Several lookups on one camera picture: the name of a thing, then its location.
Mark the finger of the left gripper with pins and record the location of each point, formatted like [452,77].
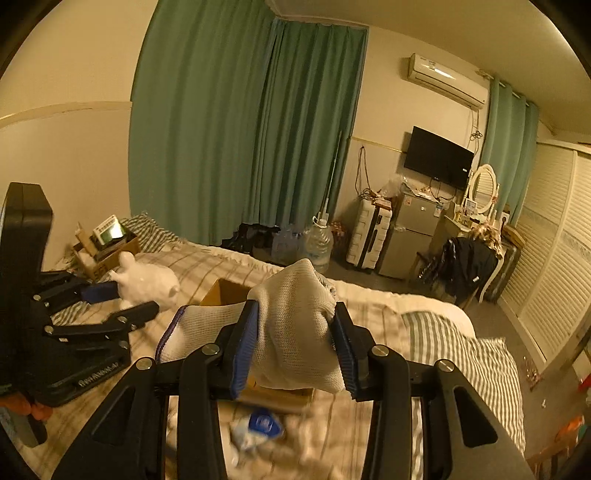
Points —
[104,291]
[122,321]

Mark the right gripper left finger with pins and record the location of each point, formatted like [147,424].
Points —
[216,371]

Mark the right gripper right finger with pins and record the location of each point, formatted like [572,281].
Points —
[374,372]

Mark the white fluffy plush toy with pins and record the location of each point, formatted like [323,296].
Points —
[138,283]

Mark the blue white tissue pack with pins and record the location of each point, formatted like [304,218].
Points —
[251,431]

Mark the white knit glove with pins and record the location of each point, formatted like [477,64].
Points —
[296,306]

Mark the orange gloved hand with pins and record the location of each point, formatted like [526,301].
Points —
[19,404]

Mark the small cardboard box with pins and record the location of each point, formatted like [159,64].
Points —
[107,258]

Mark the plaid beige blanket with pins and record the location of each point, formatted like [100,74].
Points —
[329,439]

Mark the large cardboard box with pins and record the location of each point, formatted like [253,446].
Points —
[224,292]

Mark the green white tissue box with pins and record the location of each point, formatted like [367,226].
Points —
[108,230]

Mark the striped grey bedsheet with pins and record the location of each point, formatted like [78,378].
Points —
[485,362]

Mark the white suitcase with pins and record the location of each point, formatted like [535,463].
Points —
[370,232]

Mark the chair with black clothes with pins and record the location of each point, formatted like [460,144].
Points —
[458,267]

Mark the large water bottle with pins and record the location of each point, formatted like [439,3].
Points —
[318,242]

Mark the grey mini fridge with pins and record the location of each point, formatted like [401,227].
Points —
[410,233]

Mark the white louvered wardrobe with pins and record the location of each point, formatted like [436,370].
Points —
[548,295]

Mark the oval white vanity mirror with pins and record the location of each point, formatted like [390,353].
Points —
[481,191]

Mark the green curtain left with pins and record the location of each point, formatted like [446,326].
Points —
[240,117]

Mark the green curtain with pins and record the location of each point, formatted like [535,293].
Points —
[240,117]
[510,144]

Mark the green curtain right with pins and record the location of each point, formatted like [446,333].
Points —
[510,144]

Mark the white air conditioner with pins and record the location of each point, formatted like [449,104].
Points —
[447,81]

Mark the black wall television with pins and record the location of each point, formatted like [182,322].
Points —
[438,158]

